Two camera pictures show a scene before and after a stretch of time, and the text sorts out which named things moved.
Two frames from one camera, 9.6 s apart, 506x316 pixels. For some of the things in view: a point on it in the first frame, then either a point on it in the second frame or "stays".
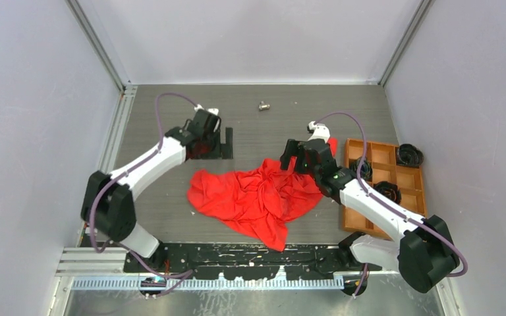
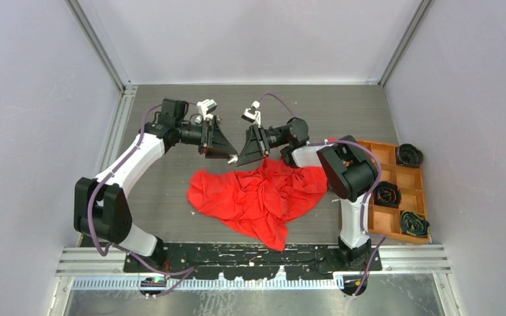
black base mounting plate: [187, 259] stays
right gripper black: [294, 148] → [256, 146]
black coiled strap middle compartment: [391, 189] stays
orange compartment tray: [383, 160] stays
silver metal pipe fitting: [263, 106] → [235, 158]
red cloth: [259, 195] stays
